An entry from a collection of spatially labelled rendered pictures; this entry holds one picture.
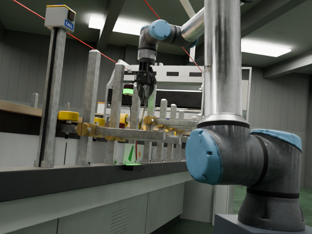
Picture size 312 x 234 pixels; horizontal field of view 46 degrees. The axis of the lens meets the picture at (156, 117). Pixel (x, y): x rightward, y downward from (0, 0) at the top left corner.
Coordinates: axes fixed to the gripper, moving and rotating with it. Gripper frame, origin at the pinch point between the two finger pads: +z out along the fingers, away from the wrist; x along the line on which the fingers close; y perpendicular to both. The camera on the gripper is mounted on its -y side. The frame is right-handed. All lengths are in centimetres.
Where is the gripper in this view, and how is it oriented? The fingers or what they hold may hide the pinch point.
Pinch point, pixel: (144, 101)
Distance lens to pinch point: 179.6
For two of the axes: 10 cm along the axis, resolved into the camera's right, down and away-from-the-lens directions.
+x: 9.5, 0.6, -3.0
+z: -0.9, 9.9, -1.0
